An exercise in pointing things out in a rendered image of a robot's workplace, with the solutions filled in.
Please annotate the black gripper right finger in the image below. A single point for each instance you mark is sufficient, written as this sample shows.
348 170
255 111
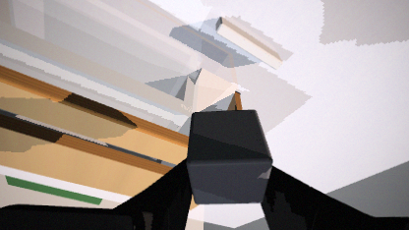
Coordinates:
290 204

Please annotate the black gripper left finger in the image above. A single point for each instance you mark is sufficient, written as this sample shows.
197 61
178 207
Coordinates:
164 205

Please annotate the dark grey block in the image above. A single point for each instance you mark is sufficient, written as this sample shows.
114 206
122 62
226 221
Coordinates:
228 158

